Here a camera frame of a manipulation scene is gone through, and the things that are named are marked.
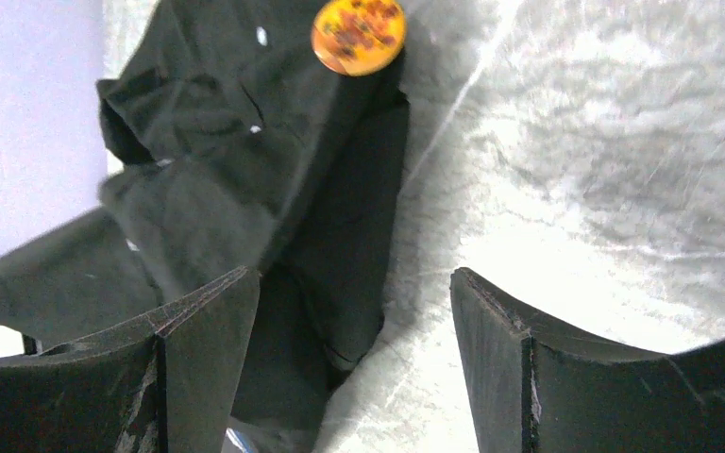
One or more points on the black button shirt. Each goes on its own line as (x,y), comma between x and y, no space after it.
(240,149)

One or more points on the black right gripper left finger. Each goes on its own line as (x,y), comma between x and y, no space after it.
(163,381)

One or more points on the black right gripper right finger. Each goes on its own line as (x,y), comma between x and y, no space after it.
(535,383)

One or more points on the orange round brooch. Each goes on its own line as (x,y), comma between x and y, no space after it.
(359,37)

